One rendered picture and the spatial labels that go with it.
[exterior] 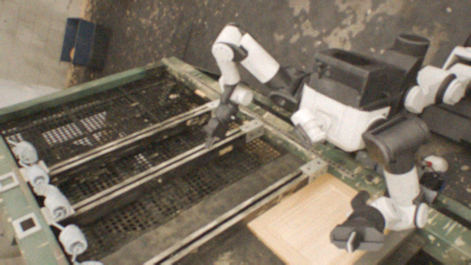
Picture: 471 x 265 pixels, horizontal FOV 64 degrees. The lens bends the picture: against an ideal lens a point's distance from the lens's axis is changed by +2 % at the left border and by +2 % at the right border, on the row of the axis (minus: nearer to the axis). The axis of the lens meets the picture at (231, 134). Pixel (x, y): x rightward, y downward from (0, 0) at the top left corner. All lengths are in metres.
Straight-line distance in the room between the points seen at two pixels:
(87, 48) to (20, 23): 1.16
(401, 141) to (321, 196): 0.58
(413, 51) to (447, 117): 0.89
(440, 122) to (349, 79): 1.21
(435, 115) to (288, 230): 1.20
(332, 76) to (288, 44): 1.94
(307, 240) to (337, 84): 0.61
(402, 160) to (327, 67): 0.36
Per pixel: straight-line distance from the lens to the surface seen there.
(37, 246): 1.50
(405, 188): 1.28
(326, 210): 1.60
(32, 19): 6.21
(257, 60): 1.31
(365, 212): 1.02
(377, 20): 2.83
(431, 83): 1.78
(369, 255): 1.46
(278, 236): 1.47
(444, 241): 1.60
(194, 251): 1.38
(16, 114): 2.46
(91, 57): 5.38
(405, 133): 1.18
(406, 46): 1.51
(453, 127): 2.33
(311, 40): 3.03
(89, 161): 1.85
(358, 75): 1.17
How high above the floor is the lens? 2.45
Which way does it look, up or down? 47 degrees down
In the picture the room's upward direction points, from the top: 82 degrees counter-clockwise
